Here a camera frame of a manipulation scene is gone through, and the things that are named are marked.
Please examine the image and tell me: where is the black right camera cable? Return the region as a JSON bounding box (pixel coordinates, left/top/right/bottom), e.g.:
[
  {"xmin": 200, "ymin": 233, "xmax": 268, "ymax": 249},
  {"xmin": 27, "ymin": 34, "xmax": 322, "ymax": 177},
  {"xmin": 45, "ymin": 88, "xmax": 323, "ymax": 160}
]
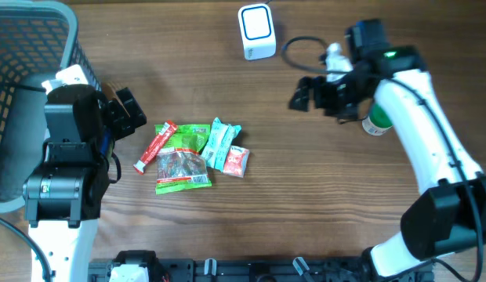
[{"xmin": 281, "ymin": 35, "xmax": 485, "ymax": 282}]

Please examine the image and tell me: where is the red candy bar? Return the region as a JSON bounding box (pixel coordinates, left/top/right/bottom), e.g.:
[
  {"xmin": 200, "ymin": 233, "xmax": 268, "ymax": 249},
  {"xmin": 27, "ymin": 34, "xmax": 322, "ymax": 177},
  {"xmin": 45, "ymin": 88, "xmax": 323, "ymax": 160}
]
[{"xmin": 133, "ymin": 120, "xmax": 178, "ymax": 175}]

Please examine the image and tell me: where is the green lid jar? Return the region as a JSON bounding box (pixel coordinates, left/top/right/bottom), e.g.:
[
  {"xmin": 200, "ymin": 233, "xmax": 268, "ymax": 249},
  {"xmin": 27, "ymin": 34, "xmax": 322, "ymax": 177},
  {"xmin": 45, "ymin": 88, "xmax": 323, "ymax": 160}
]
[{"xmin": 362, "ymin": 103, "xmax": 393, "ymax": 136}]

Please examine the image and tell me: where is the clear gummy candy bag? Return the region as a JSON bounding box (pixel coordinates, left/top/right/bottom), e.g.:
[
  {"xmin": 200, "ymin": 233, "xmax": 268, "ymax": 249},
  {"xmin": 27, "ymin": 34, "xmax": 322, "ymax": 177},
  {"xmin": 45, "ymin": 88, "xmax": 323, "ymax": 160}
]
[{"xmin": 155, "ymin": 150, "xmax": 212, "ymax": 195}]

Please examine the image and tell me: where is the black camera cable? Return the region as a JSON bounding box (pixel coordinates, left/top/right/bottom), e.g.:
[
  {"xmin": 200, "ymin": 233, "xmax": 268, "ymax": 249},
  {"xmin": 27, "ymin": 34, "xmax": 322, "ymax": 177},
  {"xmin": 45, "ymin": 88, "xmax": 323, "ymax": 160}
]
[
  {"xmin": 0, "ymin": 80, "xmax": 122, "ymax": 282},
  {"xmin": 281, "ymin": 35, "xmax": 485, "ymax": 282}
]

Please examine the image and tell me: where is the black left camera cable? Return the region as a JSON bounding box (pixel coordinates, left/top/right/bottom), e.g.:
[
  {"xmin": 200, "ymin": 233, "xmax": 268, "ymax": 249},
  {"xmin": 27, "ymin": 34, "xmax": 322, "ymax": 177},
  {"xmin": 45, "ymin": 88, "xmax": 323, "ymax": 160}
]
[{"xmin": 0, "ymin": 80, "xmax": 122, "ymax": 282}]

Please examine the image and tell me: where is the grey plastic mesh basket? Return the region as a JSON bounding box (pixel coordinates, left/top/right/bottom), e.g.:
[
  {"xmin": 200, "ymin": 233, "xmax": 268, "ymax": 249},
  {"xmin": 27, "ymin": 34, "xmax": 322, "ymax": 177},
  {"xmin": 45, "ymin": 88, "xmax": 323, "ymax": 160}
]
[{"xmin": 0, "ymin": 1, "xmax": 100, "ymax": 213}]

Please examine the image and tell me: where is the red Kleenex tissue pack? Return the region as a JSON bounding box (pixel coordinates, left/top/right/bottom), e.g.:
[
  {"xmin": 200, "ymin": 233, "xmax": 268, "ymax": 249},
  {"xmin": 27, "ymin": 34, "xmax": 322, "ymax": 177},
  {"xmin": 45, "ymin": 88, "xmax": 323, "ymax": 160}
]
[{"xmin": 223, "ymin": 146, "xmax": 250, "ymax": 178}]

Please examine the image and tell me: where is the mint green wipes pack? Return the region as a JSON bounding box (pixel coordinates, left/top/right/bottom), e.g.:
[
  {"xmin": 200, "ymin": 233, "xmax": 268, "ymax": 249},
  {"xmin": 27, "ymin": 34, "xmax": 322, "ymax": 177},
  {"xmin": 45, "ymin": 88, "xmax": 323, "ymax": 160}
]
[{"xmin": 201, "ymin": 117, "xmax": 241, "ymax": 171}]

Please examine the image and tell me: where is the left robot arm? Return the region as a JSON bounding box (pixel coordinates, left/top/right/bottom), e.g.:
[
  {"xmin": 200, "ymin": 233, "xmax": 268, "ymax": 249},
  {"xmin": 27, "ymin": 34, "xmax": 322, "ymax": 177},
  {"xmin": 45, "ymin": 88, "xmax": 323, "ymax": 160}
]
[{"xmin": 23, "ymin": 84, "xmax": 147, "ymax": 281}]

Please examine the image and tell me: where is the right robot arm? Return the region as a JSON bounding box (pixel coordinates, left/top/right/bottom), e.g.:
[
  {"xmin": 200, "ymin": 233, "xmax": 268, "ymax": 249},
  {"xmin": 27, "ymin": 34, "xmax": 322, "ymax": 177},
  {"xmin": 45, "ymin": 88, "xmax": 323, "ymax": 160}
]
[{"xmin": 288, "ymin": 19, "xmax": 486, "ymax": 281}]

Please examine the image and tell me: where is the white barcode scanner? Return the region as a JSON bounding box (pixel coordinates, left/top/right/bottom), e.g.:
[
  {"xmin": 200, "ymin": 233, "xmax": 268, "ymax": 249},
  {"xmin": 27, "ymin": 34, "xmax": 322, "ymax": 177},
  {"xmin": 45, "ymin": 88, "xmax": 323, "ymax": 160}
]
[{"xmin": 238, "ymin": 3, "xmax": 277, "ymax": 61}]

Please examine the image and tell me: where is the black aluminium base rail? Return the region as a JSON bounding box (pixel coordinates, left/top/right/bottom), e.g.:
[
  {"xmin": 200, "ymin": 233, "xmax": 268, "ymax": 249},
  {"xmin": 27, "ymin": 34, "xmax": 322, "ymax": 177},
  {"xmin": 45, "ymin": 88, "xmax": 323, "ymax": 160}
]
[{"xmin": 88, "ymin": 250, "xmax": 434, "ymax": 282}]

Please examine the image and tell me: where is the green snack bag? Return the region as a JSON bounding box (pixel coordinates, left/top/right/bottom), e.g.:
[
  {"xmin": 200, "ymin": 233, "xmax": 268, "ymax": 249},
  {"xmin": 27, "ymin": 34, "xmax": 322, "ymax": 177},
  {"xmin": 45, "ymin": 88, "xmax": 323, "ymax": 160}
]
[{"xmin": 159, "ymin": 125, "xmax": 211, "ymax": 154}]

